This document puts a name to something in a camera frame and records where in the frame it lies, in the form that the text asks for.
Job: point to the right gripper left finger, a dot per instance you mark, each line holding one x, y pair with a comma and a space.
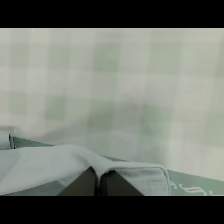
85, 186

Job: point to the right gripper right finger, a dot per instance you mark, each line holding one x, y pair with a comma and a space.
116, 186

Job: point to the pale blue shirt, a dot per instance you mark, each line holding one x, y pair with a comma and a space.
50, 165

